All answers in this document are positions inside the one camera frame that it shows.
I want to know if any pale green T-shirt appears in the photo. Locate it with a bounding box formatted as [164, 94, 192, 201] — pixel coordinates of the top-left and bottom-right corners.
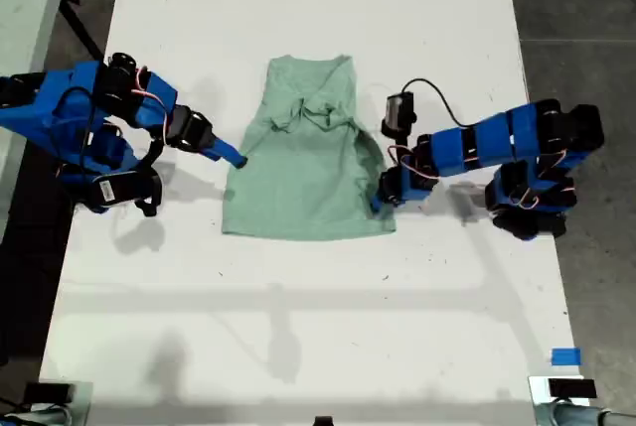
[221, 53, 398, 242]

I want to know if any black camera cable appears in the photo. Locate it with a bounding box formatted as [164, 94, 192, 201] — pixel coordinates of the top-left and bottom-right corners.
[400, 77, 473, 129]
[49, 86, 100, 174]

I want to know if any pale teal fixture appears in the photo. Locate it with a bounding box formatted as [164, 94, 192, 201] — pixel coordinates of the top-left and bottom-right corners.
[535, 401, 636, 426]
[0, 405, 71, 426]

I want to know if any grey metal plate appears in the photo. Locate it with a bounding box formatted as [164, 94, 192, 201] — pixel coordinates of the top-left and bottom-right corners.
[38, 380, 94, 426]
[528, 374, 592, 426]

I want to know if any blue tape strip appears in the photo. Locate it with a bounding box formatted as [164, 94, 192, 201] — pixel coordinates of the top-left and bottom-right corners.
[551, 348, 582, 366]

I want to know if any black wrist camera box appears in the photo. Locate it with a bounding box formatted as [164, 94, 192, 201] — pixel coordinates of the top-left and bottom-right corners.
[90, 170, 150, 213]
[385, 91, 416, 138]

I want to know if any small black box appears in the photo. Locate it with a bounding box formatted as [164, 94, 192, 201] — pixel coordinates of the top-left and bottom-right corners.
[24, 382, 74, 402]
[549, 378, 597, 397]

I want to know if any black diagonal strut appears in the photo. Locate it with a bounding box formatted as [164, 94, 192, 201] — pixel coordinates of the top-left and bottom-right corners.
[59, 0, 105, 65]

